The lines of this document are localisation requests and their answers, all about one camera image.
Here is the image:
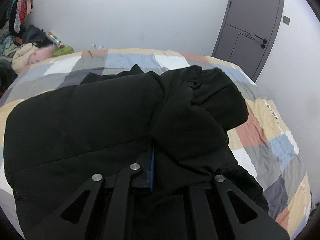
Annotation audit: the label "black padded jacket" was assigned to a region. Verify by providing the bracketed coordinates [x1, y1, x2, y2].
[4, 66, 268, 239]

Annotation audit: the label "dark clothes pile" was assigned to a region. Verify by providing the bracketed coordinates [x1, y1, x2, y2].
[12, 24, 53, 48]

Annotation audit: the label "red hanging clothes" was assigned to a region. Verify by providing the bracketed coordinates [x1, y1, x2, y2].
[14, 0, 33, 33]

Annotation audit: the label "patchwork checkered bed quilt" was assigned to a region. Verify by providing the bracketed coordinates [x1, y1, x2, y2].
[1, 48, 312, 239]

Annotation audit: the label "cream fleece garment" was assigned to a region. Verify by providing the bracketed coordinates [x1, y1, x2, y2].
[11, 43, 38, 74]

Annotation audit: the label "pink plush garment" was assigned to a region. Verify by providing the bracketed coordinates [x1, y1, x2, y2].
[28, 45, 57, 64]

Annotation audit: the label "green tissue box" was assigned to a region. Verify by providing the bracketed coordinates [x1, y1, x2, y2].
[53, 46, 74, 57]

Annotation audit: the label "grey room door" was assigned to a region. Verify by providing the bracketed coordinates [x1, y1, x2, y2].
[212, 0, 284, 81]

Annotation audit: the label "black door handle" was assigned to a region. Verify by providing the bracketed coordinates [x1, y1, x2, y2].
[255, 35, 267, 49]

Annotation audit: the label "small grey wall plate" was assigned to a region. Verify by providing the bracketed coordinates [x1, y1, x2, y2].
[283, 15, 290, 25]

